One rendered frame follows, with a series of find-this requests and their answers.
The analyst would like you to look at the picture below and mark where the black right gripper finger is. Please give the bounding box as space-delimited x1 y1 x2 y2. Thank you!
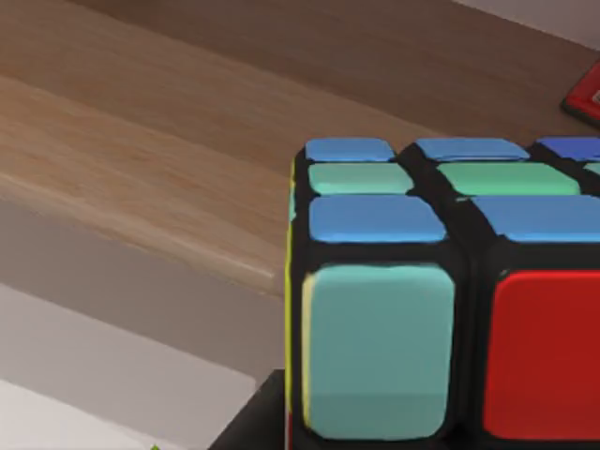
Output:
209 368 288 450

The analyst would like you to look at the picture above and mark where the red flat box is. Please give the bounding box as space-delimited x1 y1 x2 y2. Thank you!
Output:
561 60 600 127

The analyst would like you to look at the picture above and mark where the multicoloured puzzle cube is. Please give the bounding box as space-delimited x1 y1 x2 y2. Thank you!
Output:
283 136 600 450

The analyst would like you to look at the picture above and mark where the wooden board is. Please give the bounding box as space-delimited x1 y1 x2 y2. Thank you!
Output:
0 0 600 297

